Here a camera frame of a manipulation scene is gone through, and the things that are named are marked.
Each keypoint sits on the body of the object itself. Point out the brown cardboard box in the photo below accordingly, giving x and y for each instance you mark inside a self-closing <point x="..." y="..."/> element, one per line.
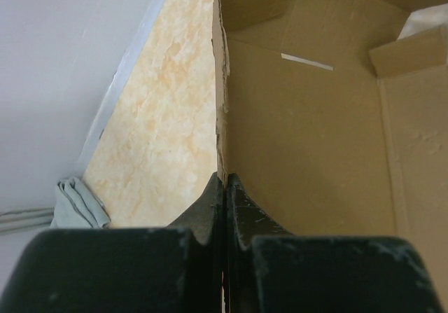
<point x="337" y="121"/>

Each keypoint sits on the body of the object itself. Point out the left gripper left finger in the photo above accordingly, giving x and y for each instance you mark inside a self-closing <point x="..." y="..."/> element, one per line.
<point x="176" y="268"/>

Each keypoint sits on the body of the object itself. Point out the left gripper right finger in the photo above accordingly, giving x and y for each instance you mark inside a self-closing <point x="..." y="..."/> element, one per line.
<point x="269" y="269"/>

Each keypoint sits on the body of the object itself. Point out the grey folded cloth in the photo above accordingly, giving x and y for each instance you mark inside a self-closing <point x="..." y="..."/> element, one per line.
<point x="77" y="207"/>

